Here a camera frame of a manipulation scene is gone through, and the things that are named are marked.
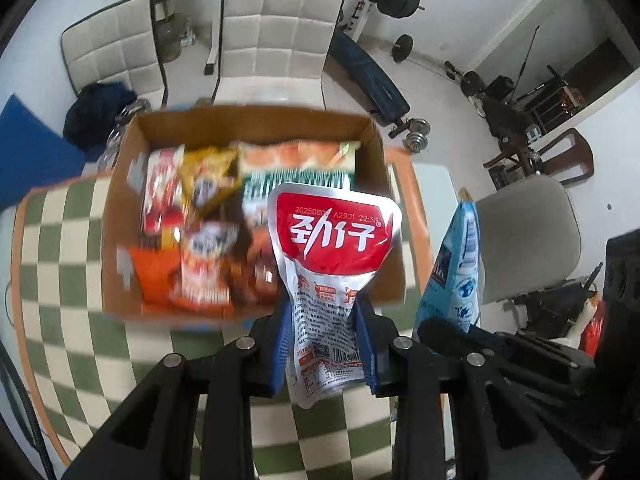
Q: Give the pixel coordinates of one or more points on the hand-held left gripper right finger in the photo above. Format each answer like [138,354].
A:
[370,355]

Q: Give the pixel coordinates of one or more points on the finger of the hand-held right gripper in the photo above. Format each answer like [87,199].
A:
[475,345]

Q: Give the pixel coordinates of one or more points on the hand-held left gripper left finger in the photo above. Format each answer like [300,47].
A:
[285,340]

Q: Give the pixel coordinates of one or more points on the brown orange snack packet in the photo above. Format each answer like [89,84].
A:
[255,270]

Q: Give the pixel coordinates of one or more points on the large blue bag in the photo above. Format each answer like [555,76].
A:
[460,270]

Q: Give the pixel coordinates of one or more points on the red silver pouch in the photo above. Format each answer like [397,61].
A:
[332,260]

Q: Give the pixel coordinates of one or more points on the panda print snack packet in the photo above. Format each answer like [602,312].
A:
[205,270]

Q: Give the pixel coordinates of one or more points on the plain orange snack packet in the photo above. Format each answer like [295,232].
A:
[155,275]

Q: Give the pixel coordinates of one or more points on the green striped edge snack packet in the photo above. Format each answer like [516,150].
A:
[295,157]

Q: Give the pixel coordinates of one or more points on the yellow noodle packet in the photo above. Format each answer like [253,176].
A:
[207,170]

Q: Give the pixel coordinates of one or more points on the white red chicken feet packet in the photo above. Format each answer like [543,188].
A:
[162,190]

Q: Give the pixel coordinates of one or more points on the cardboard box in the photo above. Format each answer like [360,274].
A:
[250,122]

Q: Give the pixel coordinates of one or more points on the white goose figure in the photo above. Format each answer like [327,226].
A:
[587,315]

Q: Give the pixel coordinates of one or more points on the red bag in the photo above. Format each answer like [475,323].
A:
[596,332]

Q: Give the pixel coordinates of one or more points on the grey fabric chair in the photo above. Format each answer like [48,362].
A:
[525,230]

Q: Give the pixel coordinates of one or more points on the wooden chair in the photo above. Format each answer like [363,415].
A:
[575,152]

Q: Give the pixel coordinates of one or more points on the black exercise machine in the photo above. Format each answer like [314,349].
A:
[500,115]

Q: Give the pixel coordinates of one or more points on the chrome dumbbell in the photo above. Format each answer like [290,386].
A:
[132,110]
[417,135]

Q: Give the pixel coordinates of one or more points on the green white checkered tablecloth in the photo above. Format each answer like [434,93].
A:
[65,310]

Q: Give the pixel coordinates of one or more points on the long dark pole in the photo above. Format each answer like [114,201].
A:
[527,55]

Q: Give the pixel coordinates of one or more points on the dark blue weight bench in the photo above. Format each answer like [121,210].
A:
[370,75]

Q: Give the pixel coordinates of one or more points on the dark blue cloth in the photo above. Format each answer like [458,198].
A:
[95,110]

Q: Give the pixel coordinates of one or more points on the white padded chair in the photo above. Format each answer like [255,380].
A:
[280,35]
[115,50]

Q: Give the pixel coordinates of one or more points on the white bench rack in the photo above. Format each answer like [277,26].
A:
[214,35]

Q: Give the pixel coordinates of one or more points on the blue mat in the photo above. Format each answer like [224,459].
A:
[30,155]

